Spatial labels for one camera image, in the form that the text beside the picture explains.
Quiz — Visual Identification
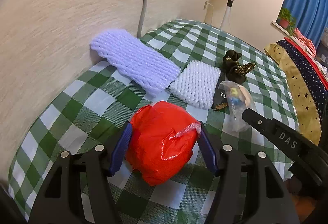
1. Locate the orange plastic bag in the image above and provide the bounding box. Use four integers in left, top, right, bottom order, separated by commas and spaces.
126, 101, 201, 186

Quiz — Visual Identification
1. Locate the yellow star-print blanket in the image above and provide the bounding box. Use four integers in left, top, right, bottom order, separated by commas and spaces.
265, 43, 321, 145

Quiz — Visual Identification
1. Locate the green checkered bed sheet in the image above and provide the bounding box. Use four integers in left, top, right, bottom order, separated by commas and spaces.
8, 20, 298, 223

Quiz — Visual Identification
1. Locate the clear plastic bag with items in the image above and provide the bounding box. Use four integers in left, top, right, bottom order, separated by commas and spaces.
212, 81, 257, 132

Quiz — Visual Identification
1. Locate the navy star-print blanket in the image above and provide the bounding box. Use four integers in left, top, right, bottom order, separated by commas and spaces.
277, 39, 327, 121

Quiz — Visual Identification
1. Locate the white knitted cloth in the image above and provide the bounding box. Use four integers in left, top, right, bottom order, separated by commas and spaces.
169, 60, 221, 109

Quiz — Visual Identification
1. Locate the black and gold scrunchie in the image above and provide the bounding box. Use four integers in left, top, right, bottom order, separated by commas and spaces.
222, 50, 256, 85

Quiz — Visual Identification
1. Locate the pink clothes pile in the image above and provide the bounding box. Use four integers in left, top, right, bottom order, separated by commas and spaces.
294, 28, 316, 57

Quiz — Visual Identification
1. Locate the red blanket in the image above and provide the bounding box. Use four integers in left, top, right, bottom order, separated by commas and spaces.
284, 37, 327, 81

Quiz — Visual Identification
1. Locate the lavender knitted cloth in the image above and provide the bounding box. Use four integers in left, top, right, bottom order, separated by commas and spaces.
90, 29, 181, 96

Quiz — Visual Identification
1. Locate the potted plant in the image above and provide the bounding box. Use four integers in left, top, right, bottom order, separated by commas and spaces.
277, 8, 296, 36

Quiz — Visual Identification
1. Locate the blue curtain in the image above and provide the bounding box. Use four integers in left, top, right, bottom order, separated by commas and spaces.
282, 0, 327, 47

